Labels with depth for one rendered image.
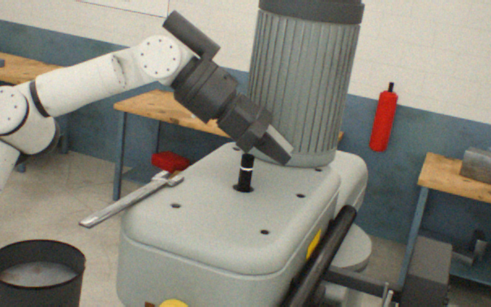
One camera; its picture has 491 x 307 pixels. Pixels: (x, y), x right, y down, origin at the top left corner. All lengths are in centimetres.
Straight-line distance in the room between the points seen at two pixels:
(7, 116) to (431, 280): 82
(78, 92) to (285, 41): 38
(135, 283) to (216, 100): 30
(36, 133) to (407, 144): 448
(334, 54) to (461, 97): 409
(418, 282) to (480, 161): 355
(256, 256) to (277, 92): 40
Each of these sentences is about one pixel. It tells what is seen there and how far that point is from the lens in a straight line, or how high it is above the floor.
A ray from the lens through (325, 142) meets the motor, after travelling 119.
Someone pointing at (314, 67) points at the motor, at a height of 209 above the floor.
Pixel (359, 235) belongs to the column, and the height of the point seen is 156.
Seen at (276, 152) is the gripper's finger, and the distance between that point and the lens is 98.
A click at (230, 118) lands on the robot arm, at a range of 96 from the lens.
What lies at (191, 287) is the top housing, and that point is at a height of 182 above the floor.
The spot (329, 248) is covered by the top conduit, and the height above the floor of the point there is 180.
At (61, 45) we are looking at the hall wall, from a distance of 644.
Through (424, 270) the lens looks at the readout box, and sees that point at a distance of 128.
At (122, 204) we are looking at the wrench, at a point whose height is 190.
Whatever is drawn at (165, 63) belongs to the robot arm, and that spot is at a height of 209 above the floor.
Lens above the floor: 228
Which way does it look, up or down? 19 degrees down
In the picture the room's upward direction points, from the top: 8 degrees clockwise
